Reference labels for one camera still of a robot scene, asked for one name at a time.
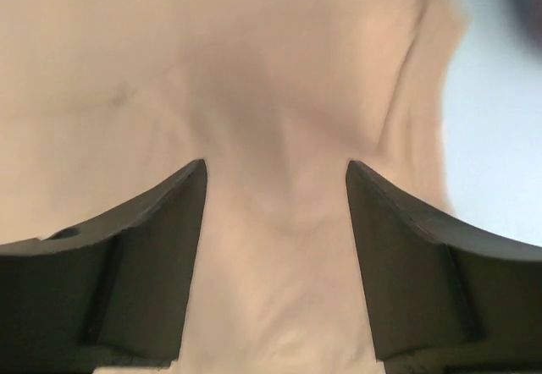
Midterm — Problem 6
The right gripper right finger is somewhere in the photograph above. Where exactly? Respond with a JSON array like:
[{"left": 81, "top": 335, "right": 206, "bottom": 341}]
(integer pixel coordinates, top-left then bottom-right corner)
[{"left": 346, "top": 161, "right": 541, "bottom": 374}]

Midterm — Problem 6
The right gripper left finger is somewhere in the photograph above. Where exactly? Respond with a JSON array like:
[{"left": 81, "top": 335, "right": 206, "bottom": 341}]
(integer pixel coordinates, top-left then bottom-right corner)
[{"left": 1, "top": 159, "right": 207, "bottom": 373}]

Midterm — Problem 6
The beige t shirt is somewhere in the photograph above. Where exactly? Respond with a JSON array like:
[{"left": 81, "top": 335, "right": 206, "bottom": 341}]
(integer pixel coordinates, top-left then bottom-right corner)
[{"left": 1, "top": 0, "right": 462, "bottom": 373}]

